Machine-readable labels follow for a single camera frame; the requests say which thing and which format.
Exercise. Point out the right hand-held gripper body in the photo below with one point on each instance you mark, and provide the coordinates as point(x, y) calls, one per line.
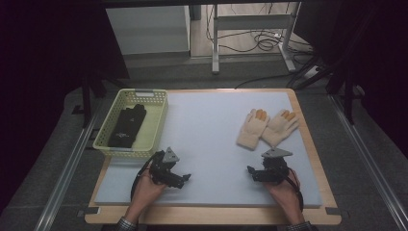
point(276, 168)

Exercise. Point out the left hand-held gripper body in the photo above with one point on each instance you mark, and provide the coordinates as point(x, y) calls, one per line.
point(162, 170)

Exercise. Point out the pale yellow plastic basket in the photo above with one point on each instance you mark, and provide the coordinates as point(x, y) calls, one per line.
point(154, 122)

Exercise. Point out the black glove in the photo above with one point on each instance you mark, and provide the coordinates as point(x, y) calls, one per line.
point(123, 128)
point(141, 112)

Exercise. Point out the person's right hand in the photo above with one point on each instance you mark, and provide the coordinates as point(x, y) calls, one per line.
point(287, 195)

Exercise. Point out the person's left hand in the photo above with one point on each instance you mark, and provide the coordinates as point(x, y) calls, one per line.
point(144, 195)

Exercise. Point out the cream knitted glove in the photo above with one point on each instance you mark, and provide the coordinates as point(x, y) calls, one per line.
point(253, 128)
point(279, 128)

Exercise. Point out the white foam mat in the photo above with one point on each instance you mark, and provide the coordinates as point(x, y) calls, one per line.
point(211, 134)

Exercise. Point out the black stand legs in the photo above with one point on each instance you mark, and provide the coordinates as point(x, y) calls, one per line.
point(86, 102)

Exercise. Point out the black tripod stand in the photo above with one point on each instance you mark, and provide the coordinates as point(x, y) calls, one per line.
point(349, 96)

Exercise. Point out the white power strip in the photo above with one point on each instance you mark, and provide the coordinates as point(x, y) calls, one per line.
point(312, 72)

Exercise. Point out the white cabinet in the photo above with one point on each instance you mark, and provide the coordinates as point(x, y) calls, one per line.
point(147, 29)

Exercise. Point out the black table corner bracket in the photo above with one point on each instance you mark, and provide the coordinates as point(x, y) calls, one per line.
point(89, 211)
point(333, 210)

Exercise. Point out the aluminium rail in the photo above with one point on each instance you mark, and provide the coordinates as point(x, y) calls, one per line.
point(372, 166)
point(64, 179)

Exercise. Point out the white metal stand frame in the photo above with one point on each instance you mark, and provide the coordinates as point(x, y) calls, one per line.
point(250, 22)

